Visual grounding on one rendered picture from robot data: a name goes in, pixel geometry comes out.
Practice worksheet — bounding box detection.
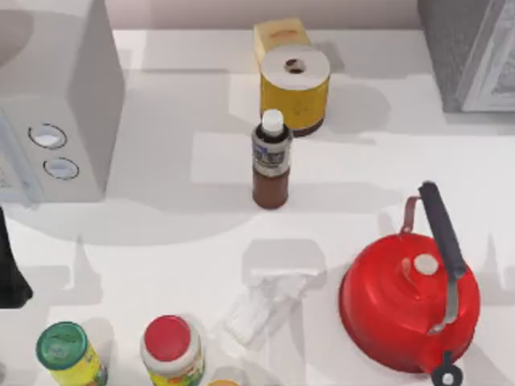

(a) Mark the microwave knob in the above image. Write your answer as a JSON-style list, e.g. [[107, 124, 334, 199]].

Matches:
[[42, 157, 80, 180], [27, 123, 68, 150]]

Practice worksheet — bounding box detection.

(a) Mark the yellow jar with red lid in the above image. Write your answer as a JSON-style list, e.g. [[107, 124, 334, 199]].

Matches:
[[139, 314, 206, 386]]

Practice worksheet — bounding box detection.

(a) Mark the pale yellow box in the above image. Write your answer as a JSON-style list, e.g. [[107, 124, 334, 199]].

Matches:
[[253, 17, 313, 73]]

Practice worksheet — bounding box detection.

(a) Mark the yellow canister with white lid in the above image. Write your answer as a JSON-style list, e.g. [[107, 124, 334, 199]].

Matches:
[[258, 44, 332, 139]]

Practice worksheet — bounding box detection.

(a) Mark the pale microwave oven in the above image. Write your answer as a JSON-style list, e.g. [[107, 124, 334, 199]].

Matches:
[[0, 0, 126, 204]]

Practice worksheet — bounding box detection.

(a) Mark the red kettle with black handle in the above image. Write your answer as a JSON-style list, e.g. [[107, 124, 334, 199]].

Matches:
[[338, 181, 482, 386]]

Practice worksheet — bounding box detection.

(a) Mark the brown bottle with white cap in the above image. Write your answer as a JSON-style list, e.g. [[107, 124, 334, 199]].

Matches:
[[251, 109, 293, 211]]

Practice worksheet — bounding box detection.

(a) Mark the grey cabinet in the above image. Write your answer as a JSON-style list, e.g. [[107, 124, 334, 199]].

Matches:
[[417, 0, 515, 114]]

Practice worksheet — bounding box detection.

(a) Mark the yellow jar with green lid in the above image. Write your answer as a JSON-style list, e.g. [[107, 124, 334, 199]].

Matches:
[[35, 321, 109, 386]]

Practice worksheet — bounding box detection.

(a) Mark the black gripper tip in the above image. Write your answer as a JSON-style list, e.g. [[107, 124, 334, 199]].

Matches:
[[0, 206, 34, 310]]

